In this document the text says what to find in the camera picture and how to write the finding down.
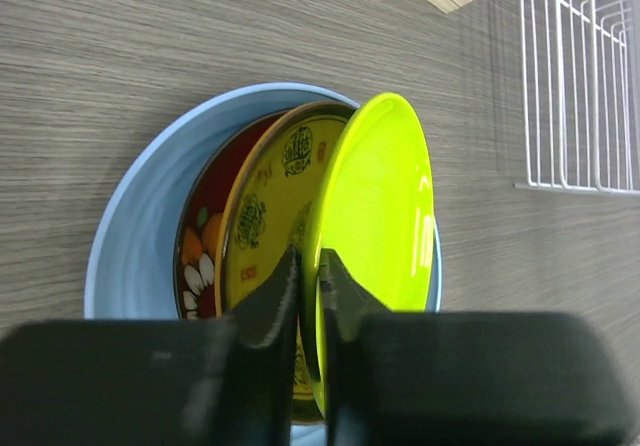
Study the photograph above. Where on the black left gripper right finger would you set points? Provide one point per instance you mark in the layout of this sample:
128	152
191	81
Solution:
463	378

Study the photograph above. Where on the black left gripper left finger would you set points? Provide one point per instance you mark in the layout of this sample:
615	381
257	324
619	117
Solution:
223	381

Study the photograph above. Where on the dark red floral plate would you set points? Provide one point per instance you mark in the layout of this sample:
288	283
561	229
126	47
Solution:
199	226

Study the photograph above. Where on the light blue plate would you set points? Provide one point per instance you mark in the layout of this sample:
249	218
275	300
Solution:
130	268

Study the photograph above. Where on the yellow patterned plate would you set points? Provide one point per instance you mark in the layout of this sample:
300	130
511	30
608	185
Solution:
267	210

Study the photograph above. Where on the lime green plate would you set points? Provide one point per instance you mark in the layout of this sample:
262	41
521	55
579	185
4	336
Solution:
375	209

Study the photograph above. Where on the white wire dish rack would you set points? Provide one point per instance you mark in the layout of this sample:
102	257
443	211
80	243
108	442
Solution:
580	84

